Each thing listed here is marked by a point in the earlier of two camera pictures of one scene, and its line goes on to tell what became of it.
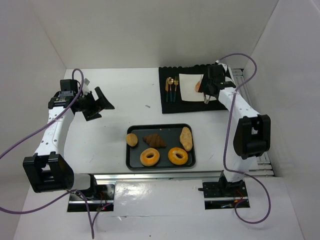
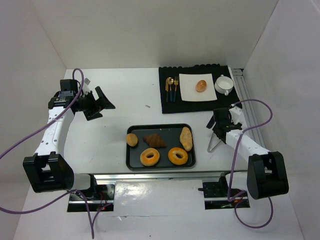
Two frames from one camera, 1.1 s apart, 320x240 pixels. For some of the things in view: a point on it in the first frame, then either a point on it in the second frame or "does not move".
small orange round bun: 197,87 does not move
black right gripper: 207,88 -> 220,130
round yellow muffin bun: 131,139 does not move
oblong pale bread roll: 186,139 does not move
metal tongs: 206,99 -> 213,142
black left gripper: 89,105 does not move
